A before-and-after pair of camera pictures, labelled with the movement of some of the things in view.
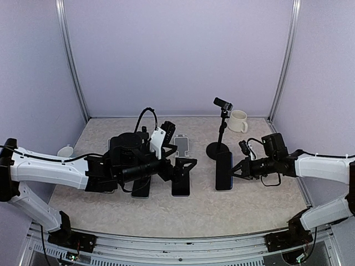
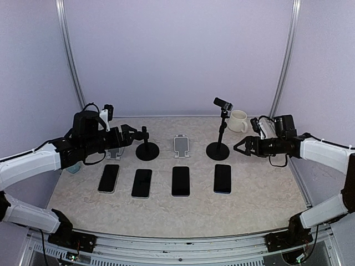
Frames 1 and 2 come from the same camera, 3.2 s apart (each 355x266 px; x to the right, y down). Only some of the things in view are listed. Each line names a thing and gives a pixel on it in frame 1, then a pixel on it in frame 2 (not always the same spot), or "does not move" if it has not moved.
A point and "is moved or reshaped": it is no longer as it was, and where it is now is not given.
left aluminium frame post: (62, 13) does not move
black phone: (181, 184) does not move
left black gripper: (166, 174) to (126, 140)
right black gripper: (247, 172) to (250, 139)
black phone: (141, 188) does not move
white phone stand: (182, 143) does not move
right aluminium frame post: (296, 9) does not move
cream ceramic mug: (237, 121) does not move
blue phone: (223, 164) is moved or reshaped
